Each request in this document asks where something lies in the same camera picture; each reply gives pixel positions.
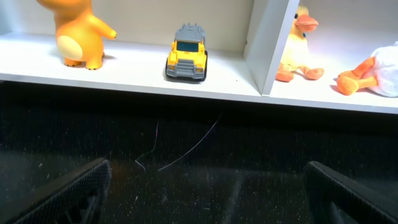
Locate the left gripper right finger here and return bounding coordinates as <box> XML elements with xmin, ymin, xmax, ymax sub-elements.
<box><xmin>303</xmin><ymin>161</ymin><xmax>398</xmax><ymax>224</ymax></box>

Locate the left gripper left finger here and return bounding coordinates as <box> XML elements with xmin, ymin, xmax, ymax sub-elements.
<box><xmin>0</xmin><ymin>157</ymin><xmax>112</xmax><ymax>224</ymax></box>

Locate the white plush duck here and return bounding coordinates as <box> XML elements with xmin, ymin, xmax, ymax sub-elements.
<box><xmin>336</xmin><ymin>41</ymin><xmax>398</xmax><ymax>98</ymax></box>

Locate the white shelf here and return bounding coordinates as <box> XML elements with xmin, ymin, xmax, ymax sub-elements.
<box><xmin>0</xmin><ymin>0</ymin><xmax>398</xmax><ymax>115</ymax></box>

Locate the yellow plush duck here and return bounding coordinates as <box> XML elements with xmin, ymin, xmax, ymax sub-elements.
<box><xmin>275</xmin><ymin>4</ymin><xmax>325</xmax><ymax>83</ymax></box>

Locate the yellow rubber duck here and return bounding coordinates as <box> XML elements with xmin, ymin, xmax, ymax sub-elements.
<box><xmin>35</xmin><ymin>0</ymin><xmax>118</xmax><ymax>71</ymax></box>

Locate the grey and yellow toy truck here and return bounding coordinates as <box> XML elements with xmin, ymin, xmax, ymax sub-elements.
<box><xmin>165</xmin><ymin>22</ymin><xmax>208</xmax><ymax>82</ymax></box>

